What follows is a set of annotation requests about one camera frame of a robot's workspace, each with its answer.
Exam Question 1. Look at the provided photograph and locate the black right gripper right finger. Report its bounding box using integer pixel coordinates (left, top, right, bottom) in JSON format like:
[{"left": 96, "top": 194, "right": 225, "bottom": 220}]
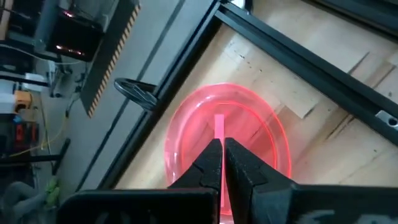
[{"left": 224, "top": 138, "right": 398, "bottom": 224}]

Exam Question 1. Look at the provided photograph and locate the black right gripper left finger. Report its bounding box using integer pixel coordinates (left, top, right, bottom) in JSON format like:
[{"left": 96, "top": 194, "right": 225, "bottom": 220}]
[{"left": 57, "top": 138, "right": 223, "bottom": 224}]

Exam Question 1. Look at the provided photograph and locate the pink transparent plastic plate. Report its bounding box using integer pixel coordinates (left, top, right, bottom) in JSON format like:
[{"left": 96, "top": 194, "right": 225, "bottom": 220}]
[{"left": 164, "top": 82, "right": 292, "bottom": 224}]

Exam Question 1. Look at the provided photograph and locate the green plush object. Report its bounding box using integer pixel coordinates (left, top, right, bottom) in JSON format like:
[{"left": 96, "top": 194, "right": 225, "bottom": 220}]
[{"left": 45, "top": 177, "right": 60, "bottom": 208}]

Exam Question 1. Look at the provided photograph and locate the black yellow hazard strip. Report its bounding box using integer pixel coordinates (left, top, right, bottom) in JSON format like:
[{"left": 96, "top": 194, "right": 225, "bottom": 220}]
[{"left": 80, "top": 2, "right": 142, "bottom": 118}]

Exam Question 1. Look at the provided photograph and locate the black stand base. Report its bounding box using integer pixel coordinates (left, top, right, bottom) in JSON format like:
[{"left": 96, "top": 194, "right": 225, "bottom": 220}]
[{"left": 0, "top": 138, "right": 71, "bottom": 175}]

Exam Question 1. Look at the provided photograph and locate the orange yellow box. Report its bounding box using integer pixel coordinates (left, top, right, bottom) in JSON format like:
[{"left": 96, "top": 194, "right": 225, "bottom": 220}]
[{"left": 14, "top": 90, "right": 33, "bottom": 113}]

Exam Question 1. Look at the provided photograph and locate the white box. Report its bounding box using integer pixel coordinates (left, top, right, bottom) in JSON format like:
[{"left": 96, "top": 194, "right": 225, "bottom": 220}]
[{"left": 23, "top": 72, "right": 48, "bottom": 93}]

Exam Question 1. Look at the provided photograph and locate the black computer case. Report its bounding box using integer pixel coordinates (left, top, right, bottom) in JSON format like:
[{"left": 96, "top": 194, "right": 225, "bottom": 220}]
[{"left": 46, "top": 7, "right": 105, "bottom": 62}]

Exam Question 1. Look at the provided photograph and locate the black frame foot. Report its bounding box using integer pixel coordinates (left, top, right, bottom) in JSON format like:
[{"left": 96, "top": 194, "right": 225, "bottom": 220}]
[{"left": 113, "top": 77, "right": 159, "bottom": 111}]

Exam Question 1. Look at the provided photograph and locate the silver metal bracket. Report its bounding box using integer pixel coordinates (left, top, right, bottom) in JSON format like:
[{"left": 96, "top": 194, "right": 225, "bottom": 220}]
[{"left": 374, "top": 110, "right": 398, "bottom": 130}]

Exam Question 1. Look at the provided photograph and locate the yellow cable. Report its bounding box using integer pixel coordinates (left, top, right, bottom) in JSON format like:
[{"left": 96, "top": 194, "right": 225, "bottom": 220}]
[{"left": 8, "top": 108, "right": 68, "bottom": 157}]

